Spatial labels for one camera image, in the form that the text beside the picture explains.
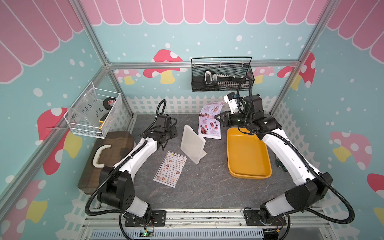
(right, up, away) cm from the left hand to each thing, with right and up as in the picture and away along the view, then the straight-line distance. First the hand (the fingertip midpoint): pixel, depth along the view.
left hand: (173, 132), depth 88 cm
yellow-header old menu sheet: (-2, -23, +4) cm, 23 cm away
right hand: (+23, +8, -16) cm, 29 cm away
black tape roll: (-34, +16, -8) cm, 38 cm away
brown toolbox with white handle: (-32, -9, -9) cm, 35 cm away
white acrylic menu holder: (+12, -7, -4) cm, 14 cm away
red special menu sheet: (+20, +4, -13) cm, 24 cm away
